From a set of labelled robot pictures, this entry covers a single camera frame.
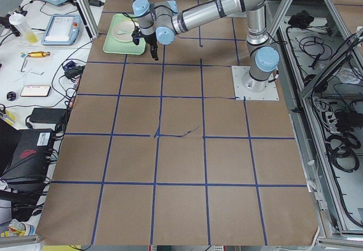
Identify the clear bottle yellow liquid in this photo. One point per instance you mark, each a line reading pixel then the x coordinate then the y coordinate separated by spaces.
pixel 20 23

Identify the white round plate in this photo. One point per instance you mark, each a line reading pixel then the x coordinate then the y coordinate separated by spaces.
pixel 122 31

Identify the black power adapter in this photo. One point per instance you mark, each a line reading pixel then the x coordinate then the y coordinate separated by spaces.
pixel 47 115

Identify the light green tray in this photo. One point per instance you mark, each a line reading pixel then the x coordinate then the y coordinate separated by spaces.
pixel 116 47

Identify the aluminium frame post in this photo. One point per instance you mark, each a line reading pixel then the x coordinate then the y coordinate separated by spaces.
pixel 87 18

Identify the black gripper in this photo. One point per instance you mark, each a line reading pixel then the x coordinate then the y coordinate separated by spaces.
pixel 150 39

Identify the gold metal tool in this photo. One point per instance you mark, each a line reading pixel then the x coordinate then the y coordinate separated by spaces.
pixel 40 54

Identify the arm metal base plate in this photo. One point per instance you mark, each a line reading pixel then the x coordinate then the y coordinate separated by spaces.
pixel 246 88

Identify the black smartphone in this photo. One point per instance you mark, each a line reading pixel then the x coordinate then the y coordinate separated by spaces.
pixel 35 91

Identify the black computer box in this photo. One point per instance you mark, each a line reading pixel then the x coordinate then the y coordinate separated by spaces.
pixel 25 154

